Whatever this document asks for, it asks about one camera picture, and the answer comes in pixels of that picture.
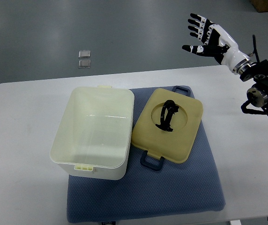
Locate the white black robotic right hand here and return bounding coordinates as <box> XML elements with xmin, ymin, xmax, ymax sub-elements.
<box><xmin>182</xmin><ymin>13</ymin><xmax>252</xmax><ymax>75</ymax></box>

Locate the yellow storage box lid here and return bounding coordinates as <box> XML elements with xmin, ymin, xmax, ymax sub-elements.
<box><xmin>131</xmin><ymin>86</ymin><xmax>203</xmax><ymax>171</ymax></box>

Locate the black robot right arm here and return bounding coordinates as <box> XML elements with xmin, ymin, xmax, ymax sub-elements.
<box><xmin>237</xmin><ymin>35</ymin><xmax>268</xmax><ymax>116</ymax></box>

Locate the white storage box base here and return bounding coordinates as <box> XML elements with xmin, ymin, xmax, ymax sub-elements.
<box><xmin>50</xmin><ymin>87</ymin><xmax>134</xmax><ymax>180</ymax></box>

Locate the upper metal floor plate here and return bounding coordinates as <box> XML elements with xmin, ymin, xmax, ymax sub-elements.
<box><xmin>78</xmin><ymin>50</ymin><xmax>91</xmax><ymax>59</ymax></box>

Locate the metal floor plate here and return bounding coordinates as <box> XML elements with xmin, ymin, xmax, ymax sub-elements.
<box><xmin>78</xmin><ymin>50</ymin><xmax>91</xmax><ymax>59</ymax></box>
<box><xmin>78</xmin><ymin>60</ymin><xmax>91</xmax><ymax>68</ymax></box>

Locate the lower metal floor plate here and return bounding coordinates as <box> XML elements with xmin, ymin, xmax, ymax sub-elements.
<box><xmin>78</xmin><ymin>60</ymin><xmax>91</xmax><ymax>68</ymax></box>

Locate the blue quilted mat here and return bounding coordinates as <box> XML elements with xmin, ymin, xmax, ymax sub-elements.
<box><xmin>67</xmin><ymin>88</ymin><xmax>225</xmax><ymax>223</ymax></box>

